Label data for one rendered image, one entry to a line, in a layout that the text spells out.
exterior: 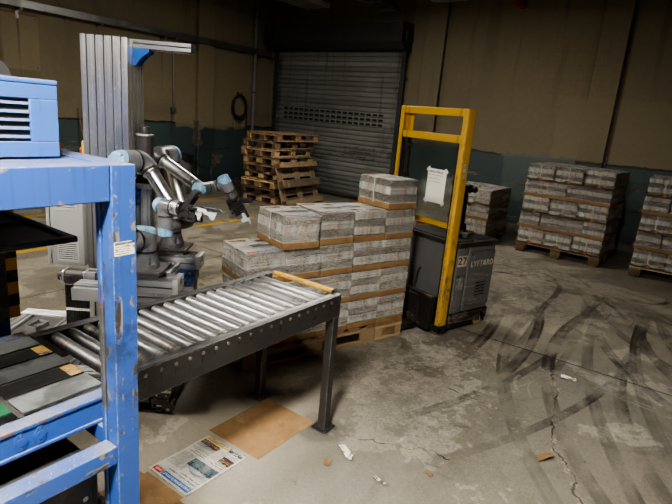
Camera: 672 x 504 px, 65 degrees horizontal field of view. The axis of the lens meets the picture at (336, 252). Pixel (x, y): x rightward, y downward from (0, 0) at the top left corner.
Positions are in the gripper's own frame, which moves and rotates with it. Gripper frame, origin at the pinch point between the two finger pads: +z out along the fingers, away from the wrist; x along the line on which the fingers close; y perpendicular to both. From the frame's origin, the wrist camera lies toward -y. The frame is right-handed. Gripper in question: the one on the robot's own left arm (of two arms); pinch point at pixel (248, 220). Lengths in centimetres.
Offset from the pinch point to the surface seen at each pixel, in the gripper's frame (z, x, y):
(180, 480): 44, 102, 121
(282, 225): 7.7, 18.3, -13.5
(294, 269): 40.4, 18.8, -7.7
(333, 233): 35, 19, -46
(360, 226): 45, 18, -69
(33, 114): -128, 147, 88
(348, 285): 79, 20, -40
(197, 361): -22, 128, 87
